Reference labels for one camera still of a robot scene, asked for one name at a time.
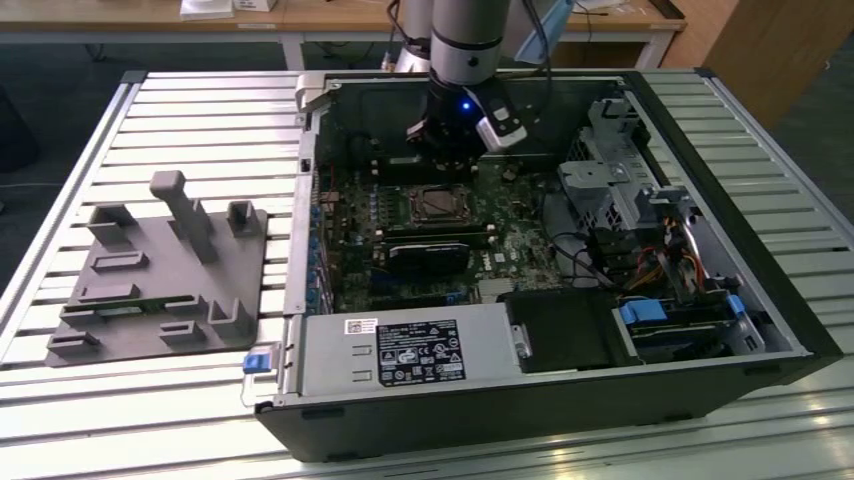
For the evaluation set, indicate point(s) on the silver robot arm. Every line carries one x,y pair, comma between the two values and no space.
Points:
467,45

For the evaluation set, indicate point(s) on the green motherboard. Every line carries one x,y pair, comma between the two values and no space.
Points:
513,250

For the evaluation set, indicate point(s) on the blue case side latch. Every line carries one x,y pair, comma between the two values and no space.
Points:
258,362

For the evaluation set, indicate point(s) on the silver metal drive cage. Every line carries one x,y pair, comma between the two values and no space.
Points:
593,185

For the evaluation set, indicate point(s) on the small silver chipset heatsink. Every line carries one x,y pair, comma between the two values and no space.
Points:
496,289

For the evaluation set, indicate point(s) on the green RAM stick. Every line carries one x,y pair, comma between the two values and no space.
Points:
120,306

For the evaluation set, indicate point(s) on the small blue bay latch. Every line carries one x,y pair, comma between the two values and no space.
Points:
735,306

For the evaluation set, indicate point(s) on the white box with print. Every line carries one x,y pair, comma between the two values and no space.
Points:
254,4

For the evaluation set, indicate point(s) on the wooden cabinet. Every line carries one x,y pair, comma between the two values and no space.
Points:
767,45

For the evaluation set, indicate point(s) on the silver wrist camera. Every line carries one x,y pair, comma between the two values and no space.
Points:
500,125

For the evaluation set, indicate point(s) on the black open PC case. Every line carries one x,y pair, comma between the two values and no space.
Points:
533,415

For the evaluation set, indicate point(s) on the grey power supply with label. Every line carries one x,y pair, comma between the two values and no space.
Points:
333,350

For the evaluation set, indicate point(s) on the silver square CPU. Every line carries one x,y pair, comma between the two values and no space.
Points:
443,202

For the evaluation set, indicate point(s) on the blue disk carrier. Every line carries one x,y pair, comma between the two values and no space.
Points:
643,312

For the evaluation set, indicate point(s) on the black graphics card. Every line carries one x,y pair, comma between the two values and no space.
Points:
427,255

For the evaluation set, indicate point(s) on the black drive box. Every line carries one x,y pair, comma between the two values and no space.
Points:
567,330

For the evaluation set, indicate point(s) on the black CPU socket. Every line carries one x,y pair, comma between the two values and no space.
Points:
440,222

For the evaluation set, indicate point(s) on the pale blue teach pendant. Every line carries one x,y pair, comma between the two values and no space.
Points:
543,35

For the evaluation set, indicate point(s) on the grey parts rack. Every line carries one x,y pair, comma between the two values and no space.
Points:
166,280

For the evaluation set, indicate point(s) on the black RAM stick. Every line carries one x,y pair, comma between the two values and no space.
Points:
436,238
433,229

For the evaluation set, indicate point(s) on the wooden desk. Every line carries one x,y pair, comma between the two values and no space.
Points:
320,20

